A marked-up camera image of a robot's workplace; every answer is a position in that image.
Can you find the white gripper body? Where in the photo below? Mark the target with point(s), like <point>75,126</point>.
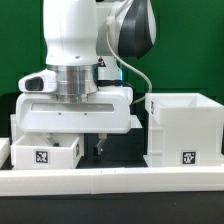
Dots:
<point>106,111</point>

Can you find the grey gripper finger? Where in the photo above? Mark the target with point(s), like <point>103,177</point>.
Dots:
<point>98,146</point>
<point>53,140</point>

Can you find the white front drawer tray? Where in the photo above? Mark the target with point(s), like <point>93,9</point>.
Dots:
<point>33,151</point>

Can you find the white drawer tray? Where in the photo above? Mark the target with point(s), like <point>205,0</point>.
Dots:
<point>15,132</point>
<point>33,151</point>

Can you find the white drawer cabinet box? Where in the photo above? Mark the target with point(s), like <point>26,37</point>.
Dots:
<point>184,130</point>

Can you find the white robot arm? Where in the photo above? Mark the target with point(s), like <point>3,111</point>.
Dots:
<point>67,97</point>

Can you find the white fiducial marker sheet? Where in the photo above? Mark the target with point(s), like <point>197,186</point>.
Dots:
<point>135,123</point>

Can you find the white left barrier rail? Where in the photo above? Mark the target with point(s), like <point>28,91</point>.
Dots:
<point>4,150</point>

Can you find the white barrier rail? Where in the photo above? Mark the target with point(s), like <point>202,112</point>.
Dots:
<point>4,150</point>
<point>112,180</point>

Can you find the white front barrier rail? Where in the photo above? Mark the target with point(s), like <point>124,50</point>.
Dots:
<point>112,180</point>

